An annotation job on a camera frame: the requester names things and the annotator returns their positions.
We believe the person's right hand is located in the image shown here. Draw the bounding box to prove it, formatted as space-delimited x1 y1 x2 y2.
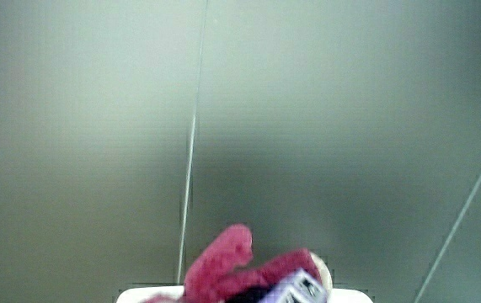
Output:
225 268 330 303

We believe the pink plush bear doll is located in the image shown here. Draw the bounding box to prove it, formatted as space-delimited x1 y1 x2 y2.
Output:
141 223 334 303

